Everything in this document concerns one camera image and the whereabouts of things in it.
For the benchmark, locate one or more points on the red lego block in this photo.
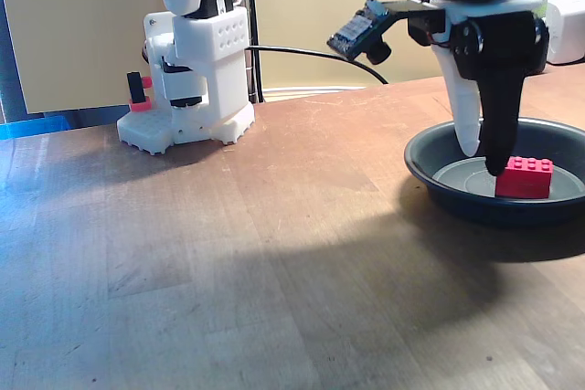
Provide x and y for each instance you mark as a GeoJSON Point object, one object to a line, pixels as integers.
{"type": "Point", "coordinates": [525, 182]}

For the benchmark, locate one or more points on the blue tape strip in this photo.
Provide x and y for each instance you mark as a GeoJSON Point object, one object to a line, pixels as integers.
{"type": "Point", "coordinates": [23, 129]}

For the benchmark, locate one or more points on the dark round metal bin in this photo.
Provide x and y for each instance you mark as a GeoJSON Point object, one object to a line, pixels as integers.
{"type": "Point", "coordinates": [503, 212]}

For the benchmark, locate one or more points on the black camera on mount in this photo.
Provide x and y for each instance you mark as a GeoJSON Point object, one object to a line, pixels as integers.
{"type": "Point", "coordinates": [361, 36]}

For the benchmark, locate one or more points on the black and red table clamp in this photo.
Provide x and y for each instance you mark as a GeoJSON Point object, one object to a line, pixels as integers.
{"type": "Point", "coordinates": [135, 84]}

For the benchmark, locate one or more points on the large white power adapter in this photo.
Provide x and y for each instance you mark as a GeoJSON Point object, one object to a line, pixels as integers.
{"type": "Point", "coordinates": [569, 34]}

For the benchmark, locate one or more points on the dark board frame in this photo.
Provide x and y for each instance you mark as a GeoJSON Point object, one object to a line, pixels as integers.
{"type": "Point", "coordinates": [9, 66]}

